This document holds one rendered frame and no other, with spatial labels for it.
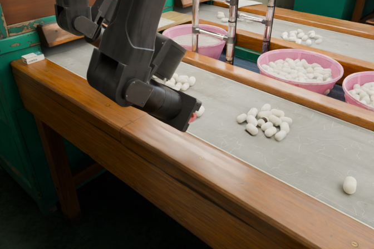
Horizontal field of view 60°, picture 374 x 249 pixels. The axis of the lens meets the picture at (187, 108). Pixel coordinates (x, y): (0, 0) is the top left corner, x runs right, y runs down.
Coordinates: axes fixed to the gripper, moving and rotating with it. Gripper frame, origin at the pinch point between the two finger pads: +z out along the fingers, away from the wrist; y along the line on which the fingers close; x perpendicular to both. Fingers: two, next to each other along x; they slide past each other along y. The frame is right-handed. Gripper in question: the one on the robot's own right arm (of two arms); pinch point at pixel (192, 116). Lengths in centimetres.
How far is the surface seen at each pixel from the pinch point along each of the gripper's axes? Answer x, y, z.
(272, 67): -27, 9, 45
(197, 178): 10.2, -8.5, -2.0
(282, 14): -63, 33, 82
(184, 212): 19.4, -5.2, 6.0
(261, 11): -62, 43, 81
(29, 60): 7, 66, 0
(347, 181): -2.0, -30.1, 11.6
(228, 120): -3.1, 0.2, 16.3
